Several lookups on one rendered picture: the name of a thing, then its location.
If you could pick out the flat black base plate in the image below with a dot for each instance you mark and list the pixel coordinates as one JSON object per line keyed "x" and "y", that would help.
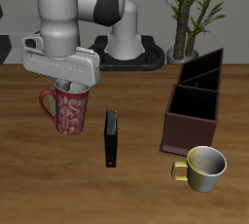
{"x": 152, "y": 57}

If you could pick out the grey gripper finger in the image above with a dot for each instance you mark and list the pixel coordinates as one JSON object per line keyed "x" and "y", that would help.
{"x": 62, "y": 85}
{"x": 78, "y": 87}

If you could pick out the black book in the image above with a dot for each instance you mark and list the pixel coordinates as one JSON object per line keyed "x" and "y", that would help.
{"x": 110, "y": 137}

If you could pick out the green pot plant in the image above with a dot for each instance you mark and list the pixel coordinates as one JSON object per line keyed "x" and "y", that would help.
{"x": 181, "y": 23}

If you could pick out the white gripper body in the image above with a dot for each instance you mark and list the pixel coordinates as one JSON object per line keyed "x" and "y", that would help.
{"x": 61, "y": 67}

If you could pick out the dark brown desk caddy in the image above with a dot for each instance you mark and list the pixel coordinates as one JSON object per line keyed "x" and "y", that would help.
{"x": 189, "y": 130}

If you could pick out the dark angular object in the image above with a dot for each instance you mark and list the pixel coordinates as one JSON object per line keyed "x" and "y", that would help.
{"x": 4, "y": 49}

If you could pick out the yellow and white mug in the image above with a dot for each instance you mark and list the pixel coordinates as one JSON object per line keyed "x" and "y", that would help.
{"x": 202, "y": 172}

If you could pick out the red patterned mug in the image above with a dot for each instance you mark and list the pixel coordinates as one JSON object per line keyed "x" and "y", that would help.
{"x": 71, "y": 112}

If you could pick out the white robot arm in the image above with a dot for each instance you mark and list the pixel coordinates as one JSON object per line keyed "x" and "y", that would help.
{"x": 58, "y": 10}

